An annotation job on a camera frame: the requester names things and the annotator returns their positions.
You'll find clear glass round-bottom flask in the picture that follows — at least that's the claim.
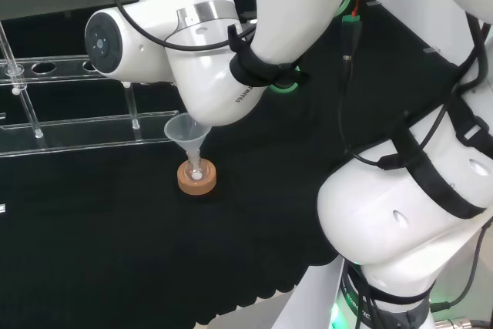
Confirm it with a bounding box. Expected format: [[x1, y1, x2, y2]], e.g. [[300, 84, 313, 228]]
[[183, 153, 209, 182]]

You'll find translucent plastic funnel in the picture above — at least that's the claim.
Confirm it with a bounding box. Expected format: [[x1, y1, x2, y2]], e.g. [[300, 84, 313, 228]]
[[164, 112, 212, 180]]

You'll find clear acrylic funnel stand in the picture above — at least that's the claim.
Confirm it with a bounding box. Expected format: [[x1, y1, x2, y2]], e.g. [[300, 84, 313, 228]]
[[0, 20, 189, 159]]

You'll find black box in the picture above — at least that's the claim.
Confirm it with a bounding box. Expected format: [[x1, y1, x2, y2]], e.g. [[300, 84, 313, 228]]
[[230, 0, 258, 24]]

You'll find black bench cloth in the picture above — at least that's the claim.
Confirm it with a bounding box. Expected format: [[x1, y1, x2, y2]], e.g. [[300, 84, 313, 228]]
[[0, 0, 463, 326]]

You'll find brown cork ring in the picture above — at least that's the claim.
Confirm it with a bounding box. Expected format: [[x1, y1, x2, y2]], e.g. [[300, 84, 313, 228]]
[[176, 157, 218, 196]]

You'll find black cable with green plug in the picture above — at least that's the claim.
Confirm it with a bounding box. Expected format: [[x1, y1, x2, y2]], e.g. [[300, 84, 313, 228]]
[[337, 15, 390, 170]]

